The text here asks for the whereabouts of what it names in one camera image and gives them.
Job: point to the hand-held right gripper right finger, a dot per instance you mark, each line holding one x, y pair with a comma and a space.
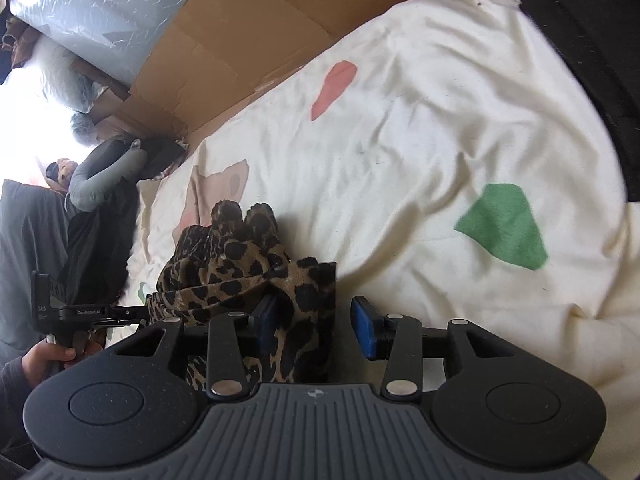
367, 327

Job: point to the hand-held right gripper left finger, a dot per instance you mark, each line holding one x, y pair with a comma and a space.
265, 327

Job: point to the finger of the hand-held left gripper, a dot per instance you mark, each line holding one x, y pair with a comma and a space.
127, 311

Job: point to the leopard print garment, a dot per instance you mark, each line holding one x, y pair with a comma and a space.
300, 300

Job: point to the person's left forearm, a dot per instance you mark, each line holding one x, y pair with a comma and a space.
12, 410

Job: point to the person's left hand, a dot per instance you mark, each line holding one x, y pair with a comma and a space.
42, 360

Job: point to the grey cushion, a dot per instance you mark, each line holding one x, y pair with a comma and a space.
30, 260

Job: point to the dark grey cloth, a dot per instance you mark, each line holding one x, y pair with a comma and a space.
100, 250

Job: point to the grey neck pillow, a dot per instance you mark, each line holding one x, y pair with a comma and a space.
95, 185

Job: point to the small doll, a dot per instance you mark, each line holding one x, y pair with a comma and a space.
62, 172

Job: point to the black cloth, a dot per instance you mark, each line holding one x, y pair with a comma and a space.
162, 157

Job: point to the cream printed blanket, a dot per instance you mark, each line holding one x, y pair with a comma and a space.
425, 135

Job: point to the white plastic bag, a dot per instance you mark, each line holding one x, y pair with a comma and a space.
65, 70

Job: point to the brown clothing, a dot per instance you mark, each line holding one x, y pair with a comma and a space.
20, 40

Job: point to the flattened cardboard sheet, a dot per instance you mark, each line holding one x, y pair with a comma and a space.
240, 35

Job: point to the black folded garment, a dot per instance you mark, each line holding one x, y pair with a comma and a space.
590, 20

